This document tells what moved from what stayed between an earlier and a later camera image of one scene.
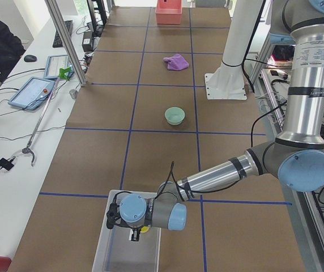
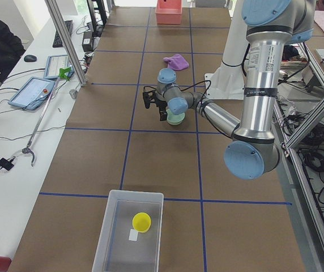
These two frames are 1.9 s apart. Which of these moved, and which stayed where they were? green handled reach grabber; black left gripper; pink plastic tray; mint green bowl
Moved: black left gripper
Stayed: pink plastic tray; green handled reach grabber; mint green bowl
